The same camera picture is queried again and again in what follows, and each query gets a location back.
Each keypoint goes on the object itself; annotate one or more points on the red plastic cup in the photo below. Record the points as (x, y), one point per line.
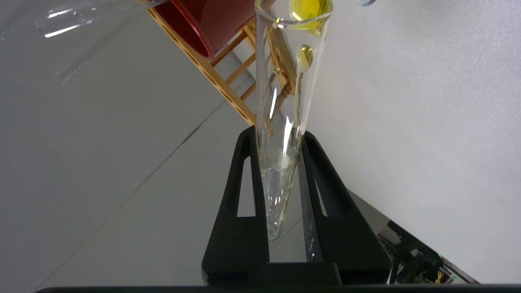
(220, 20)

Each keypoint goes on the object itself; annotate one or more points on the clear glass beaker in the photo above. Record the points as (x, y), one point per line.
(61, 28)

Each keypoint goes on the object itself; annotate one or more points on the spilled blue liquid drops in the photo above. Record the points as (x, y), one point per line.
(366, 2)

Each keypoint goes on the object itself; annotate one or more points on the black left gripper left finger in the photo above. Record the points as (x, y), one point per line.
(236, 244)

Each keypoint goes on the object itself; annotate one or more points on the test tube with yellow pigment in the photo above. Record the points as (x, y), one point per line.
(285, 142)

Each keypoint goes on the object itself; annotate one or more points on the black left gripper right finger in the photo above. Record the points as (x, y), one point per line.
(350, 244)

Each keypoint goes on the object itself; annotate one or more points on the wooden test tube rack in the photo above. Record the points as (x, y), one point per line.
(222, 83)

